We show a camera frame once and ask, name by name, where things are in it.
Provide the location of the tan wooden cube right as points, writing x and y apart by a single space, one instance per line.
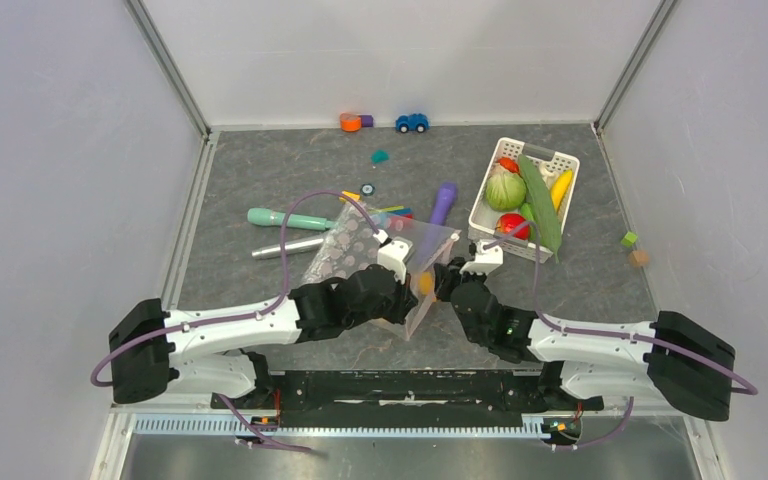
638 258

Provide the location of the short green toy gourd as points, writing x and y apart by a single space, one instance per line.
527 212

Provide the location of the small round teal gear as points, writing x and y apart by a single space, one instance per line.
367 189

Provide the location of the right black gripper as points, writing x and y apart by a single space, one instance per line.
447 275

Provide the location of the orange stepped brick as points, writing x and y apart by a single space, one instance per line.
426 283

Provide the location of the white perforated plastic basket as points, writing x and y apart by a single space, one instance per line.
482 219

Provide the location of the red toy chili pepper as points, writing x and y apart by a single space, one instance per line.
509 164

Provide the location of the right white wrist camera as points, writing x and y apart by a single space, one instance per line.
487 257

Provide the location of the white toy mushroom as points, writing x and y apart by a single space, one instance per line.
548 174

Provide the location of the blue red green brick stack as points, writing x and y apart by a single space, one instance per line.
397 213

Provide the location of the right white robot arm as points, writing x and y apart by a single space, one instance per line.
672 358

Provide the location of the purple toy microphone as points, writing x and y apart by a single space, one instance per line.
445 198

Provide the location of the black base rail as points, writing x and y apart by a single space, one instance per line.
409 398

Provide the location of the silver toy microphone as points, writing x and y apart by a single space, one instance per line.
301 245

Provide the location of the clear polka dot zip bag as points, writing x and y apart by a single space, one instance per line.
349 247

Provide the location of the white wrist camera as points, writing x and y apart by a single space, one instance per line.
393 253
487 257

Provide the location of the red toy apple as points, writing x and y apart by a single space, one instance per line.
513 222

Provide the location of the small green cube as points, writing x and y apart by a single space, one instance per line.
630 240

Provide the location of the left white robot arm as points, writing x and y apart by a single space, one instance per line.
154 351

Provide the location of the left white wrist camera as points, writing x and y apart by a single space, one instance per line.
393 253

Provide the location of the orange and purple block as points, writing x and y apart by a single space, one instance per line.
350 122

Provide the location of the green toy cabbage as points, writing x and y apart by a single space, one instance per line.
505 191

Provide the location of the teal small block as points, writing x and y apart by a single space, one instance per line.
379 156

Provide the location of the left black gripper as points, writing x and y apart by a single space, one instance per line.
405 301

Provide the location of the yellow small brick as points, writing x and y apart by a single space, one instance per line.
346 195

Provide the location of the blue toy car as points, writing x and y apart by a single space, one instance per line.
416 122

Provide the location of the yellow toy banana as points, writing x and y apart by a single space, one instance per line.
559 188

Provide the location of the mint green toy microphone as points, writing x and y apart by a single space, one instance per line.
271 218

